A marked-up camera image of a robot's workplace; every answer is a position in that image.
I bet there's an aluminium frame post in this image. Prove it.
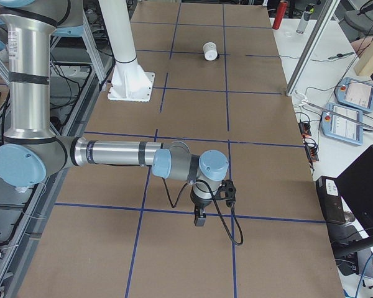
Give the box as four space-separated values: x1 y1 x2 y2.
285 0 341 96

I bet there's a blue network cable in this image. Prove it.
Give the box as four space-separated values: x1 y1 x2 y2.
353 248 373 298

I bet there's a teach pendant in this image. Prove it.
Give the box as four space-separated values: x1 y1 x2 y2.
321 103 363 145
336 77 373 113

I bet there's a near orange black usb hub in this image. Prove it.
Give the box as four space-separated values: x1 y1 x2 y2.
305 144 319 163

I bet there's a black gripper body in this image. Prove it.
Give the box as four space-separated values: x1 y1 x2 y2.
190 187 212 212

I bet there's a red cylinder bottle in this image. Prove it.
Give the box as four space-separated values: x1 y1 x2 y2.
272 0 288 30

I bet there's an orange black usb hub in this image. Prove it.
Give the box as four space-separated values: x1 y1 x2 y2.
305 144 319 163
298 121 311 138

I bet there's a far teach pendant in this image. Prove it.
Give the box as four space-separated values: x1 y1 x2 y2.
336 77 373 113

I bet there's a white camera mast pedestal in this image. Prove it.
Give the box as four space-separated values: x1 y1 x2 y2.
99 0 155 102

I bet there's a far orange black usb hub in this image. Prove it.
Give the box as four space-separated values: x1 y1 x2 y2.
298 121 311 138

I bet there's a clear water bottle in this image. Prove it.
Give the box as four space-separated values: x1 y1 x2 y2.
296 3 315 34

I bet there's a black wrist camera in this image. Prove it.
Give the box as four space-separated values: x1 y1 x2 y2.
214 179 237 208

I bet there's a white smiley face mug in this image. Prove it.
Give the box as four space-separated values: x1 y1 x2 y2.
203 42 219 61

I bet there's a thin metal rod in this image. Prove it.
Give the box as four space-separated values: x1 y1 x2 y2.
301 100 373 130

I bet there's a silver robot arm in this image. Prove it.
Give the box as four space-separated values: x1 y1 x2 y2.
0 1 234 227

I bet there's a near teach pendant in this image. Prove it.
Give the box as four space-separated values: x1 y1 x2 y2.
321 103 363 145

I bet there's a black box device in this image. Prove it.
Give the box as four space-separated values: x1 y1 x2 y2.
316 176 346 225

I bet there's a black laptop computer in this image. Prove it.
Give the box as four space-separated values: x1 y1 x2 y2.
333 145 373 258

